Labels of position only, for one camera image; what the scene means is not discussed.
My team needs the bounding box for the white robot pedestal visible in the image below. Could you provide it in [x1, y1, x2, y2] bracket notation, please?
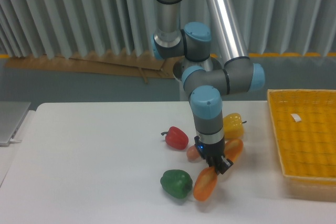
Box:
[173, 56, 222, 101]

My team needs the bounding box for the white charger cable plug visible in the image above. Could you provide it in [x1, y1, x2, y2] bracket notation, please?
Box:
[9, 139, 22, 144]

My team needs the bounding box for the yellow woven basket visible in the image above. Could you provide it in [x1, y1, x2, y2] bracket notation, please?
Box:
[267, 89, 335, 185]

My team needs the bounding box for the red toy bell pepper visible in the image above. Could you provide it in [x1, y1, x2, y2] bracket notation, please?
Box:
[161, 126, 189, 151]

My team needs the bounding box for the brown toy egg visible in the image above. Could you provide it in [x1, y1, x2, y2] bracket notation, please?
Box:
[186, 145, 200, 162]

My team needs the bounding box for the brown cardboard sheet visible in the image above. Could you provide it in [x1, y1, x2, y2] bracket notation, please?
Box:
[5, 51, 177, 83]

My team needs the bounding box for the grey pleated curtain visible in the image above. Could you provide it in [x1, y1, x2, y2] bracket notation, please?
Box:
[1, 0, 335, 58]

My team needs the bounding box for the orange toy baguette bread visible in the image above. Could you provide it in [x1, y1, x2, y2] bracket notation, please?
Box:
[193, 139, 244, 201]

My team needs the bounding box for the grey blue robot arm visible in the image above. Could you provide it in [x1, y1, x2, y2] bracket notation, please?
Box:
[151, 0, 265, 174]

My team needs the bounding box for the yellow toy bell pepper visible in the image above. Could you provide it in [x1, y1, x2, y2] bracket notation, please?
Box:
[223, 113, 246, 140]

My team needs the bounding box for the green toy bell pepper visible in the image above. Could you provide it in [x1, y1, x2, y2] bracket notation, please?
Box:
[160, 169, 193, 199]

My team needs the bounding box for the white paper label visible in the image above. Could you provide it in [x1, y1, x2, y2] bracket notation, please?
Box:
[291, 113, 302, 122]

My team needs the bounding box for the silver laptop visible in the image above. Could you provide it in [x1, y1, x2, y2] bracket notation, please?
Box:
[0, 101, 31, 147]

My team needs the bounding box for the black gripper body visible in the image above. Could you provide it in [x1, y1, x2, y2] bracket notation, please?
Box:
[194, 136, 225, 166]

